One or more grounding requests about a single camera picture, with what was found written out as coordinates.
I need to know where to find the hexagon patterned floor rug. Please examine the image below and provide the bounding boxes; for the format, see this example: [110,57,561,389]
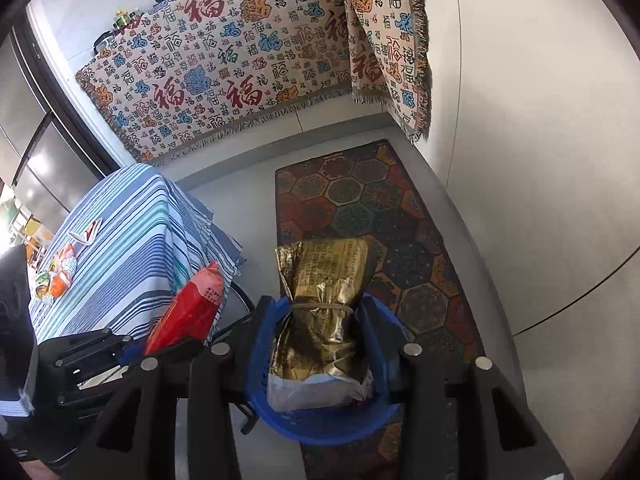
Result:
[273,138,486,480]

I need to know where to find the green yellow snack wrapper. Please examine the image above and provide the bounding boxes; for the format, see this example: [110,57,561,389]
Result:
[35,244,77,304]

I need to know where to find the blue plastic waste basket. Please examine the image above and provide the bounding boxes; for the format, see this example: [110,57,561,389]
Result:
[243,294,408,446]

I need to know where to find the silver multi-door refrigerator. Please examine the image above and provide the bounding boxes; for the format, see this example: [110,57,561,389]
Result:
[1,38,102,232]

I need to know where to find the patterned fu character blanket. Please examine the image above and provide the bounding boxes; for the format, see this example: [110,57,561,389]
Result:
[76,0,432,165]

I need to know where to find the small white red wrapper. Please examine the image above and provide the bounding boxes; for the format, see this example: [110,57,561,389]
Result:
[68,218,102,246]

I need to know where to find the white lower cabinets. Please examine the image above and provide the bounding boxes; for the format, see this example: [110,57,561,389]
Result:
[419,0,639,479]

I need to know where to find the red snack packet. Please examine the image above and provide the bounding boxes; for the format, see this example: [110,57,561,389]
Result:
[144,262,224,356]

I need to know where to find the condiment bottles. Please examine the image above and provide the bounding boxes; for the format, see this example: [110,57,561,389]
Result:
[92,9,142,55]

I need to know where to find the gold foil snack bag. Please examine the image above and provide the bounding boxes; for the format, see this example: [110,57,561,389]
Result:
[267,237,373,413]

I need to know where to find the blue striped tablecloth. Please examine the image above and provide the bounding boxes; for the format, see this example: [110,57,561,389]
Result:
[28,164,244,342]

